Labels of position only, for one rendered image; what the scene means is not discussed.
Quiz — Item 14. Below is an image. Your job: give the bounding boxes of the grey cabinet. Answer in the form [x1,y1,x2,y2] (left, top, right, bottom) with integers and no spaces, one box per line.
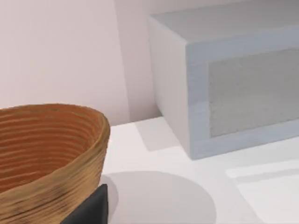
[147,0,299,161]

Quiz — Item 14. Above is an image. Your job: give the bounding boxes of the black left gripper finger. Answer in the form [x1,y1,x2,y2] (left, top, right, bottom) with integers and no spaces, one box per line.
[59,183,109,224]

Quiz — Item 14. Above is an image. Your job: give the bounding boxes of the woven brown basket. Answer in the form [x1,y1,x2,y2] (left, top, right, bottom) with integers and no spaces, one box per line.
[0,103,111,224]

